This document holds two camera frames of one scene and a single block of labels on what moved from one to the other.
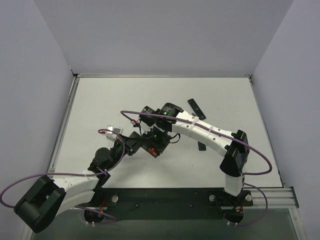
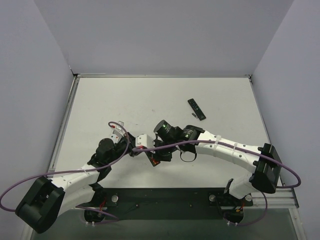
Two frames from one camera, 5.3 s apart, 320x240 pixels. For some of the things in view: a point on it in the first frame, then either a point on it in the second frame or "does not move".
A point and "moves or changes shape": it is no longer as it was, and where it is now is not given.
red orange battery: x=152 y=150 moves or changes shape
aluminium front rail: x=278 y=198 does not move
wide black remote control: x=155 y=149 moves or changes shape
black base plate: x=166 y=204 does not move
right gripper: x=158 y=144 → x=164 y=153
